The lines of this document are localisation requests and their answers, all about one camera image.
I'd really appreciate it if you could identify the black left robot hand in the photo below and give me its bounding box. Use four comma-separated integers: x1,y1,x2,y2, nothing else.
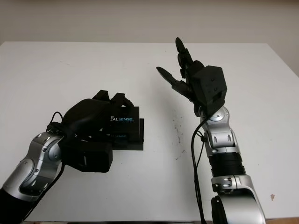
48,90,136,143

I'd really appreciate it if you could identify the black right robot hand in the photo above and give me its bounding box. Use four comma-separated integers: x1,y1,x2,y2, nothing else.
156,37,207,117

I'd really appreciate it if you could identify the black RealSense box lid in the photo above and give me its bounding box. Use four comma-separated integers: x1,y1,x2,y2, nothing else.
99,106,145,147

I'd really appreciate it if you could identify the dark robot torso edge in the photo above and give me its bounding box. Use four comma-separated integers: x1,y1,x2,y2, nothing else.
23,221,211,224

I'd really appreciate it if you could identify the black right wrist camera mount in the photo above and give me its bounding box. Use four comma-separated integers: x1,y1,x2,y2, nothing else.
192,65,228,115

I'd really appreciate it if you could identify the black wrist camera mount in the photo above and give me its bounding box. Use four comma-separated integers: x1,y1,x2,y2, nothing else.
60,140,114,173
192,65,228,115

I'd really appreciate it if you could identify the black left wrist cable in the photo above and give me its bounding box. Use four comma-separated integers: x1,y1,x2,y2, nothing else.
22,111,80,221

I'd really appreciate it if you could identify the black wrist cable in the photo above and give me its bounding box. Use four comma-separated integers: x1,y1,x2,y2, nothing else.
191,114,218,224
22,111,80,221

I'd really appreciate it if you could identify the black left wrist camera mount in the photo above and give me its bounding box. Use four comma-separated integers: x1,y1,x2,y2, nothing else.
60,140,114,173

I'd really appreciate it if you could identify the black camera box base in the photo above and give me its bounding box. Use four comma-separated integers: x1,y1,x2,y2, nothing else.
112,141,144,152

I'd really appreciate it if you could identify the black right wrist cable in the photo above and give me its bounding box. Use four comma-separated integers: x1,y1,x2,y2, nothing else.
191,114,218,224

